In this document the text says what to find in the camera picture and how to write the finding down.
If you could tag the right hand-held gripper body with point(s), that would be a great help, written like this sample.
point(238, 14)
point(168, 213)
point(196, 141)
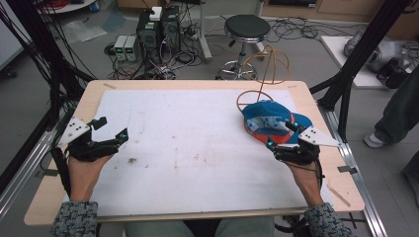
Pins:
point(313, 140)

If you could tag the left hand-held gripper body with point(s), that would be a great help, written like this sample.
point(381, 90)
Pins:
point(73, 131)

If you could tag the blue and orange cap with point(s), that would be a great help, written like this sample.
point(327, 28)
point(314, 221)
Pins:
point(267, 115)

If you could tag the beige tape strip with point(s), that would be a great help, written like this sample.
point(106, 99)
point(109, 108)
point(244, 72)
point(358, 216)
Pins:
point(338, 195)
point(109, 86)

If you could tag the grey tape piece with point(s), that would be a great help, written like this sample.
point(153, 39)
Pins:
point(46, 173)
point(347, 169)

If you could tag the white table mat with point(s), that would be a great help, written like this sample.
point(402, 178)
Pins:
point(197, 151)

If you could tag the grey power supply unit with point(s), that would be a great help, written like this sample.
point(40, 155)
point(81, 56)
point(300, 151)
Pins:
point(131, 48)
point(120, 47)

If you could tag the white floor board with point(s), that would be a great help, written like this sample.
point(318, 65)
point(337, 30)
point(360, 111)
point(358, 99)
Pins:
point(336, 52)

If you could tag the person's legs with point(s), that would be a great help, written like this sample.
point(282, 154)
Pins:
point(158, 228)

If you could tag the black computer tower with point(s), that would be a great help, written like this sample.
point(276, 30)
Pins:
point(150, 36)
point(171, 29)

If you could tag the black device on board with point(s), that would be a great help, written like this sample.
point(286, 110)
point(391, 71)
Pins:
point(393, 74)

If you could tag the black round stool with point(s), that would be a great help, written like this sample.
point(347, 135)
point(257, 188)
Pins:
point(247, 28)

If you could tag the grey rounded device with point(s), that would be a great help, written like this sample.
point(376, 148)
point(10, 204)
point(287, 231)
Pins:
point(385, 49)

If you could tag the small white box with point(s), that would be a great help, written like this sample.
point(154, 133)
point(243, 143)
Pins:
point(156, 14)

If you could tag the grey desk leg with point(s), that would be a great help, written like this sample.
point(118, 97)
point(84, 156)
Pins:
point(205, 36)

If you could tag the aluminium rail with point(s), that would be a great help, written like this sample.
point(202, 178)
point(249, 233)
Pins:
point(23, 174)
point(359, 184)

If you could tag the black metal frame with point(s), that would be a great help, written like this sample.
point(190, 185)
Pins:
point(359, 56)

